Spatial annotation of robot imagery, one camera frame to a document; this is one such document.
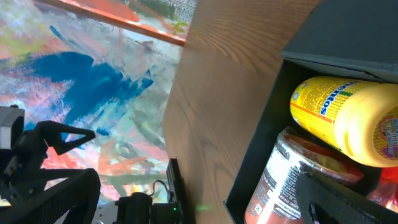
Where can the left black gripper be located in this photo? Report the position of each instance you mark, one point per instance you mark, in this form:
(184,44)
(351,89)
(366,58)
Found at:
(24,160)

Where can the black mounting rail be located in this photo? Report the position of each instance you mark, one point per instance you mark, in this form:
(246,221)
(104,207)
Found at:
(139,207)

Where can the orange wooden strip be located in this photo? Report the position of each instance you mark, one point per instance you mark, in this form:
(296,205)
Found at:
(77,8)

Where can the red Pringles can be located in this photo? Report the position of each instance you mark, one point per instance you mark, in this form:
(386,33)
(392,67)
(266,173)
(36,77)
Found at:
(274,199)

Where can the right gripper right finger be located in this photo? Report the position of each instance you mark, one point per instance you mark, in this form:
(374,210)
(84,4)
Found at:
(322,200)

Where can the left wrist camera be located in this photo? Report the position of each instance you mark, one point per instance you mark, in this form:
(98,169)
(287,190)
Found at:
(12,125)

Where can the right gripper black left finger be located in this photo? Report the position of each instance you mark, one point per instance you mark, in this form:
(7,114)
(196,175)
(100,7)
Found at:
(76,196)

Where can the red candy bag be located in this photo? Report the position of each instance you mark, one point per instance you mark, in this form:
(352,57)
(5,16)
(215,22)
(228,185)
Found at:
(385,194)

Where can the yellow small can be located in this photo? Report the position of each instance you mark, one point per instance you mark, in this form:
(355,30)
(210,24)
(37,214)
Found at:
(356,117)

